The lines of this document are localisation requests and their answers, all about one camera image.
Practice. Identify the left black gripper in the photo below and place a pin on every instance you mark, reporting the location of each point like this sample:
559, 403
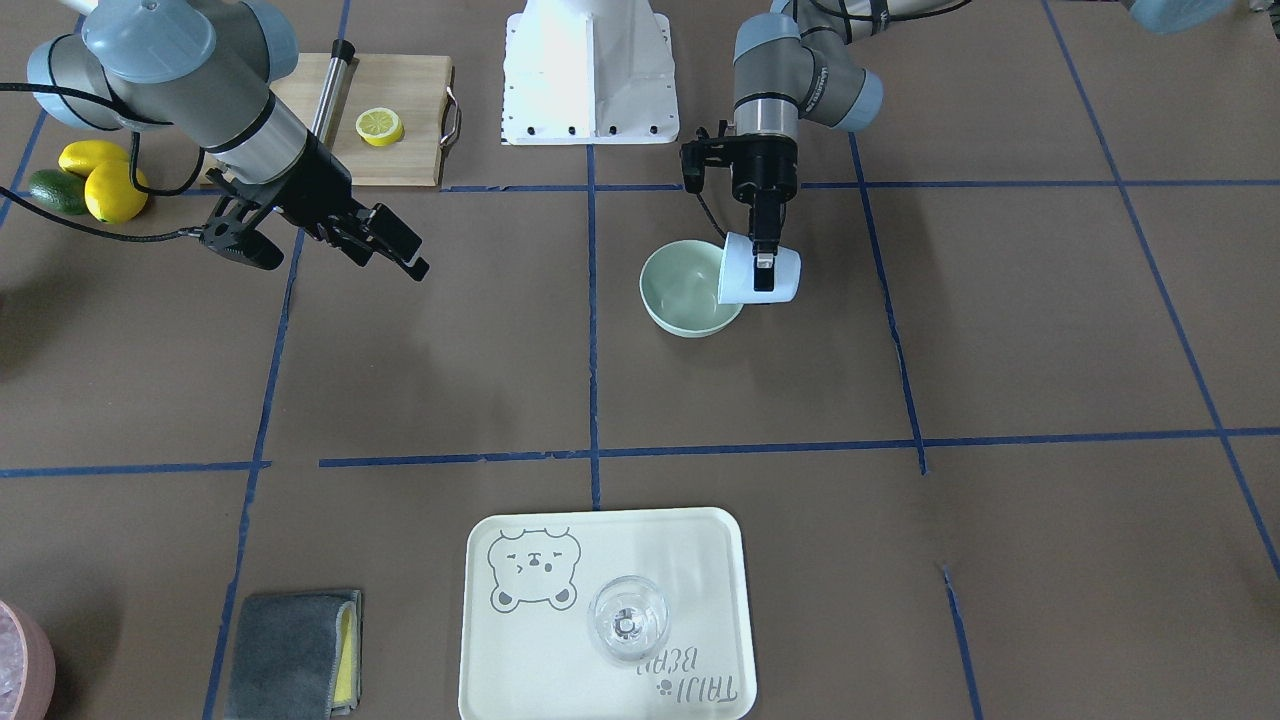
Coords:
768, 172

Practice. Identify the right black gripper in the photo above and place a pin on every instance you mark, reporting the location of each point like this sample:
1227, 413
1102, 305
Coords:
318, 185

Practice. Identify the light blue plastic cup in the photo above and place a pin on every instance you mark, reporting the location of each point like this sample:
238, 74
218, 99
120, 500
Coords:
736, 282

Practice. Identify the pale green bowl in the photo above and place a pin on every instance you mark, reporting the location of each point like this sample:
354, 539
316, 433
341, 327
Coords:
679, 286

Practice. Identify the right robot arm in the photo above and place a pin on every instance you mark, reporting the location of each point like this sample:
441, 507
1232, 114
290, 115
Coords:
206, 68

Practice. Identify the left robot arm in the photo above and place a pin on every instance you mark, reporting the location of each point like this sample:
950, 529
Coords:
792, 65

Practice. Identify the pink bowl of ice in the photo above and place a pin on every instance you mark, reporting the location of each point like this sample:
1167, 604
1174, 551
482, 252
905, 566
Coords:
29, 666

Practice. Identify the lemon half slice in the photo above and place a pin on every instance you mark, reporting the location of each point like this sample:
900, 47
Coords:
379, 127

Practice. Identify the steel muddler black cap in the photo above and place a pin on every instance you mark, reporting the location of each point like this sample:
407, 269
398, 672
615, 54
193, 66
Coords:
340, 61

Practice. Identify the whole yellow lemon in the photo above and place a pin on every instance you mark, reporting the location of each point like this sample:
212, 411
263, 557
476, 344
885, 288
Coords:
110, 195

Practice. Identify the green lime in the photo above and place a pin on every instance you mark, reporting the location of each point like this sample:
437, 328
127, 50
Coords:
59, 191

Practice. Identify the clear wine glass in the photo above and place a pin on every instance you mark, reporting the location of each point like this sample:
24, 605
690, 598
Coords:
630, 619

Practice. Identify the cream bear tray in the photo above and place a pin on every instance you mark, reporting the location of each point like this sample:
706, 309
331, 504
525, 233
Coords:
527, 650

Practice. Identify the grey yellow folded cloth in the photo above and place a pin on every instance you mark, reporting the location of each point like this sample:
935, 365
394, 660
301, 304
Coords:
297, 656

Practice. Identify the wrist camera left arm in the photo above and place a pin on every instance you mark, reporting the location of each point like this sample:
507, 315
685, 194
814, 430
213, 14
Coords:
704, 151

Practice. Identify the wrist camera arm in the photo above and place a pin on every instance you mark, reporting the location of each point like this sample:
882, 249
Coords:
232, 233
704, 151

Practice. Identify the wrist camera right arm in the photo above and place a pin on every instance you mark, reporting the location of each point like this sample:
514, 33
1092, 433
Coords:
232, 233

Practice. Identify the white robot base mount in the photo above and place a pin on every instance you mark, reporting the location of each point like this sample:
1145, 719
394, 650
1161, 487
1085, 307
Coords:
588, 73

